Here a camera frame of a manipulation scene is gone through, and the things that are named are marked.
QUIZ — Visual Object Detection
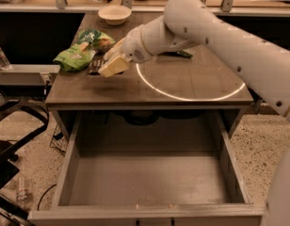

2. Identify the black office chair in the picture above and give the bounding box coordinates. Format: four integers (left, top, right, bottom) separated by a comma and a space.
0, 98, 49, 226

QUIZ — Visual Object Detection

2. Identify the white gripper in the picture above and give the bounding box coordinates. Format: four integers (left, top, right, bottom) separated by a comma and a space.
98, 26, 152, 77

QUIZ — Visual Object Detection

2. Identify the clear plastic water bottle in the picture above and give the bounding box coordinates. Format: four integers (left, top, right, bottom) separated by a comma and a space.
0, 47, 12, 70

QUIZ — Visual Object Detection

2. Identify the black floor cable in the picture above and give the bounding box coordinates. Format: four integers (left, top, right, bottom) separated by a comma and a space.
37, 183, 57, 211

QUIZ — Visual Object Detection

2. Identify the dark chocolate rxbar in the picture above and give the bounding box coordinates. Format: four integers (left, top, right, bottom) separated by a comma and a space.
88, 59, 105, 75

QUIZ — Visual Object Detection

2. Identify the grey cabinet with open drawer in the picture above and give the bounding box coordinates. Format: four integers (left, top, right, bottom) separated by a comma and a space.
27, 12, 265, 226

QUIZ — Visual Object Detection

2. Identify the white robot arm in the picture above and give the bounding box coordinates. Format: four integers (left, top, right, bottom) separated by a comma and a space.
99, 0, 290, 122

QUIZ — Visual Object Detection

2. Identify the green jalapeno chip bag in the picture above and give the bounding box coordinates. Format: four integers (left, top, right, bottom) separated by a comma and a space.
165, 51, 193, 58

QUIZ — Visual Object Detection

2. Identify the green rice chip bag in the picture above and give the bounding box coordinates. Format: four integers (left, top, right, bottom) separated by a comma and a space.
53, 29, 115, 72

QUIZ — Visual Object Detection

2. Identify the white paper bowl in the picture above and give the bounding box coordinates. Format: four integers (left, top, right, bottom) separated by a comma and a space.
98, 6, 132, 25

